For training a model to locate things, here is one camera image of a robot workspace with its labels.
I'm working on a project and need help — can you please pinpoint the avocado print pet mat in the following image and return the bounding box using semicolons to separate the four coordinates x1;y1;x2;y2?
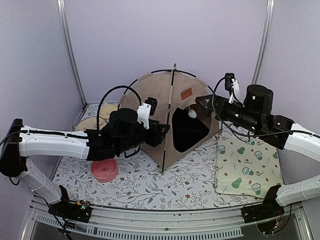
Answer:
215;133;284;199

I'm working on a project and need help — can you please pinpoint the floral table cloth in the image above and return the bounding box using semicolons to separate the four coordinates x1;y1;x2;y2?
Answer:
53;135;262;202

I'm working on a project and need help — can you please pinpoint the left aluminium frame post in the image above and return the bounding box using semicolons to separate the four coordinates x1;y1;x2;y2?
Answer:
56;0;88;109

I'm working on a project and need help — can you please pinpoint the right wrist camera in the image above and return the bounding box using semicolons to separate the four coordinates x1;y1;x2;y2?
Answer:
224;72;243;106

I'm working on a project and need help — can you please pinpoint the beige pet tent fabric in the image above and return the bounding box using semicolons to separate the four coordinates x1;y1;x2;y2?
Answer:
130;67;221;172

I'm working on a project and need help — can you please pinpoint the white pompom toy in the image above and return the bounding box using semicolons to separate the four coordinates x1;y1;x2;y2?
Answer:
188;106;197;119

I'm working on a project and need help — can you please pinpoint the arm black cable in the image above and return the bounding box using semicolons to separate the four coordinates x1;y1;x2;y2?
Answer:
211;76;320;140
96;85;142;131

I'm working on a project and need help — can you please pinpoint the black tent pole one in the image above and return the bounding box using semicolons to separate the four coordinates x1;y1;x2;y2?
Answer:
119;69;226;136

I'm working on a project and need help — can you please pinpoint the aluminium frame post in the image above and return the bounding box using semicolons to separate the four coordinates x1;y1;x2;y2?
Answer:
251;0;275;84
56;0;88;109

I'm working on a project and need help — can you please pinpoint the right aluminium frame post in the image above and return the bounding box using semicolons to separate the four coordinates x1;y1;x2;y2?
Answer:
251;0;275;84

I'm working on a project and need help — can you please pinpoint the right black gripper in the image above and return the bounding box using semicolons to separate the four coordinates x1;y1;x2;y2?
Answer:
195;94;261;134

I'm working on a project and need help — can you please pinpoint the black tent pole two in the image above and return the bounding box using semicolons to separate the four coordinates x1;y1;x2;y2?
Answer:
161;63;177;175

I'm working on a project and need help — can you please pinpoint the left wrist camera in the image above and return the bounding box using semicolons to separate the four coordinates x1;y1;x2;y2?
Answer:
137;97;158;130

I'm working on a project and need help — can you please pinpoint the front aluminium rail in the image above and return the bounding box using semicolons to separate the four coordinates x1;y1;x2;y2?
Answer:
22;190;320;240

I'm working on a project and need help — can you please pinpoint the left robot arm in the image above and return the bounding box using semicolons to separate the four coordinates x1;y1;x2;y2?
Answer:
0;105;170;217

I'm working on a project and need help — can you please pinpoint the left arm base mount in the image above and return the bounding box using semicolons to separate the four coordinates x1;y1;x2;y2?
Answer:
48;200;92;223

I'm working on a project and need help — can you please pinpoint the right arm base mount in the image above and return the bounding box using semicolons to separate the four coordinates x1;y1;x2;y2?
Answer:
241;202;285;223

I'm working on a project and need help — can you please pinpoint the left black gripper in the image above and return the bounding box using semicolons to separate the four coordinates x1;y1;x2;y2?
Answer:
116;119;170;155

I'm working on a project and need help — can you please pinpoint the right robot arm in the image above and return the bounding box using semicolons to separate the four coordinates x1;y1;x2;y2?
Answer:
195;84;320;218

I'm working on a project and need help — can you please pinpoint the cream cat-ear bowl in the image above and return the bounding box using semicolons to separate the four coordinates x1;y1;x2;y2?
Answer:
99;102;118;120

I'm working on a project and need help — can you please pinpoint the beige leaf plate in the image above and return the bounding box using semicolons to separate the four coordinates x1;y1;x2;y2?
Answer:
75;117;107;132

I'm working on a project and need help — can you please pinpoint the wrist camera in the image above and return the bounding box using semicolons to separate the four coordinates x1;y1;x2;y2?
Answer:
137;97;158;130
224;72;243;106

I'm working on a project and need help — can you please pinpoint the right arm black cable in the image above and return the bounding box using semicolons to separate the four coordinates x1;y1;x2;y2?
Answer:
211;76;320;140

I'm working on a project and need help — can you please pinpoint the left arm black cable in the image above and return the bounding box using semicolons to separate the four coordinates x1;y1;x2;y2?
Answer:
96;85;142;131

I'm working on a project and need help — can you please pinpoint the pink pet bowl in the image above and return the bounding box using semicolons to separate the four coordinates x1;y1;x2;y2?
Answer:
90;158;118;183

